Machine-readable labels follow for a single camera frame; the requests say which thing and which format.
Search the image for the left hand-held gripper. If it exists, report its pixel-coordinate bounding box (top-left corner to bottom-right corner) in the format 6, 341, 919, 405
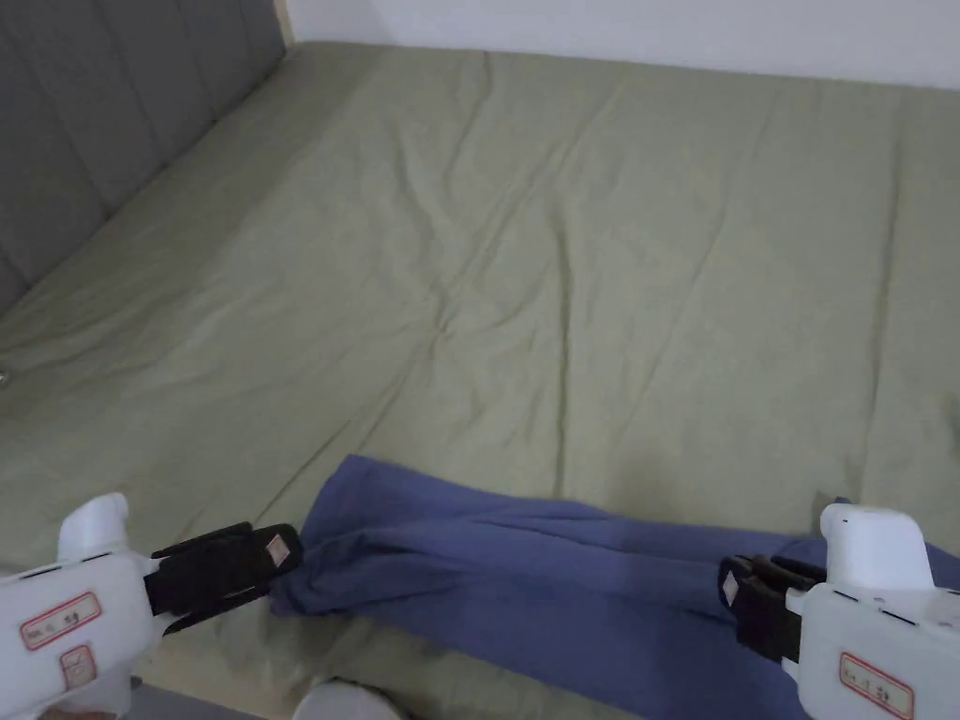
0, 492, 305, 720

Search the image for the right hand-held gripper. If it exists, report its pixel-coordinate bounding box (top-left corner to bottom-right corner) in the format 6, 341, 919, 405
718, 502, 960, 720

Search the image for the blue garment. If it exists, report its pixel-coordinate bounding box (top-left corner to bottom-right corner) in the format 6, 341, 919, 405
267, 452, 856, 720

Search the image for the white round object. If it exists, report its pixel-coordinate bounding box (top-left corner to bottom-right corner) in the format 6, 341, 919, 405
299, 677, 396, 720

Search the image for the bed with pale green sheet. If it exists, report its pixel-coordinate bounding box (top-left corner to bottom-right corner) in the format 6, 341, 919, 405
0, 40, 960, 720

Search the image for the grey padded headboard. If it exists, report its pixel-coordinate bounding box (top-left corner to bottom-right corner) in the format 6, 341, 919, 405
0, 0, 291, 323

